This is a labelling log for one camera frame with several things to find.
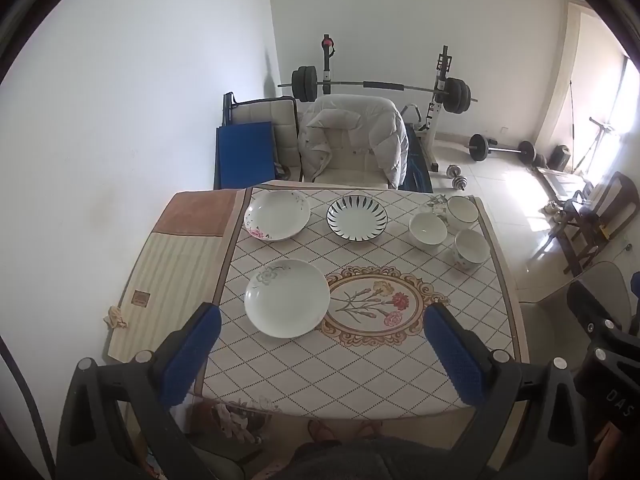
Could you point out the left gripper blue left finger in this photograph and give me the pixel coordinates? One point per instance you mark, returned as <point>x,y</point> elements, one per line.
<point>186,351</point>

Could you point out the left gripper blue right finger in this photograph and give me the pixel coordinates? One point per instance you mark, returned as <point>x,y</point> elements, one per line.
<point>460,351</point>

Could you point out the white plate grey flower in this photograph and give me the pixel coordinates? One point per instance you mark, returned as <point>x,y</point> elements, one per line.
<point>287,298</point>

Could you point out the white bowl blue dots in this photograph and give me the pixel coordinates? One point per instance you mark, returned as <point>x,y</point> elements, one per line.
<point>470,249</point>

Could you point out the plain white bowl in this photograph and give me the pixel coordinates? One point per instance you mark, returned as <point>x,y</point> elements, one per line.
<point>427,229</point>

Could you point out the white bowl dark rim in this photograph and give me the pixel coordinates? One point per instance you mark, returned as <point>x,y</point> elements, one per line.
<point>461,213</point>

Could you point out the white plate pink flowers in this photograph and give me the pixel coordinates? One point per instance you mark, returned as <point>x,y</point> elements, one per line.
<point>276,215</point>

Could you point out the blue leaf pattern plate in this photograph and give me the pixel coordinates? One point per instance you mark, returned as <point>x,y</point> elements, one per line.
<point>357,218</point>

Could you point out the brown beige striped cloth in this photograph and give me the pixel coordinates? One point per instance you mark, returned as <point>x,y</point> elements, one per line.
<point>183,263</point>

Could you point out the checked floral tablecloth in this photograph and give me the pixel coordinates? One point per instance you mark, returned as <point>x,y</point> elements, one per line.
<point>369,357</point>

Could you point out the dark wooden chair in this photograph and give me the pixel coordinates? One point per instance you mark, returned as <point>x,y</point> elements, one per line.
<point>586,227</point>

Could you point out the chrome dumbbell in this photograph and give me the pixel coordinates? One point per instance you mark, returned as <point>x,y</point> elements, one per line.
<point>458,181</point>

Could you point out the barbell on floor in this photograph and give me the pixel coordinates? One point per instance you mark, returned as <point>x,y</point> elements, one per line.
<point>480,147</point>

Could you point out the cream padded chair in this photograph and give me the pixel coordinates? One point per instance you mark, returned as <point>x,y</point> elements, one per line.
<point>328,157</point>

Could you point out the white puffer jacket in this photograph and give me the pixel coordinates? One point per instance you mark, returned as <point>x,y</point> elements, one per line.
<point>372,122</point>

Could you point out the barbell on rack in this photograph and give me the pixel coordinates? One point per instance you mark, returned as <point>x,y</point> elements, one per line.
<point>455,97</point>

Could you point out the white weight rack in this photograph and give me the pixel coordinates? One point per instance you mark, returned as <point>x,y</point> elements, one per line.
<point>425,129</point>

